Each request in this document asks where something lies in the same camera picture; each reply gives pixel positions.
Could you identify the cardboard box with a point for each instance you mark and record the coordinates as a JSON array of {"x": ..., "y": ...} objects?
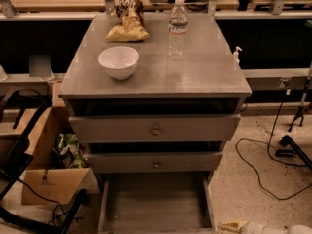
[{"x": 49, "y": 183}]

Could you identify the green snack bags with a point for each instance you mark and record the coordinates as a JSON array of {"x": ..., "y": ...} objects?
[{"x": 67, "y": 152}]

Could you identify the grey bottom drawer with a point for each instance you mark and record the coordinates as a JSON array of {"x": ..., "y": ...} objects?
[{"x": 157, "y": 203}]

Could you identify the small grey box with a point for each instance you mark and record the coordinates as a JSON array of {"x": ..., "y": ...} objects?
[{"x": 40, "y": 67}]

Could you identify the grey top drawer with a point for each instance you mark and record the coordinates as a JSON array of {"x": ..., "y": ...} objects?
[{"x": 154, "y": 129}]

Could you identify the yellow chip bag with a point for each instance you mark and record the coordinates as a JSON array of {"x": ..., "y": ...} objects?
[{"x": 130, "y": 25}]

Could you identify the grey wooden drawer cabinet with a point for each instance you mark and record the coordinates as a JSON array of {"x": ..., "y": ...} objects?
[{"x": 206, "y": 81}]

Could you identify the white pump dispenser bottle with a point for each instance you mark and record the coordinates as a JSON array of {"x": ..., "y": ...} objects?
[{"x": 236, "y": 54}]

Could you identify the tripod stand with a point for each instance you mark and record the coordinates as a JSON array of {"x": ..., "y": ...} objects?
[{"x": 299, "y": 115}]

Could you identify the grey drawer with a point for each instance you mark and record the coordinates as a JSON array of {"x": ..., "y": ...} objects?
[
  {"x": 154, "y": 162},
  {"x": 157, "y": 203},
  {"x": 154, "y": 129}
]

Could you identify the white and yellow gripper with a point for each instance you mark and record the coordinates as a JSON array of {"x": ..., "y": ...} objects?
[{"x": 256, "y": 228}]

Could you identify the black stand leg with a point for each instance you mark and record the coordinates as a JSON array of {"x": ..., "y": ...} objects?
[{"x": 295, "y": 149}]

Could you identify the grey middle drawer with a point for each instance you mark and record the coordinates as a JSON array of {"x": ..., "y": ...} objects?
[{"x": 154, "y": 162}]

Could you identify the white ceramic bowl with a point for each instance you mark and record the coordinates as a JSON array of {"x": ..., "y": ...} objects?
[{"x": 119, "y": 62}]

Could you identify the clear plastic water bottle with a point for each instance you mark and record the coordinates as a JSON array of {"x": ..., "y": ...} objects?
[{"x": 177, "y": 29}]

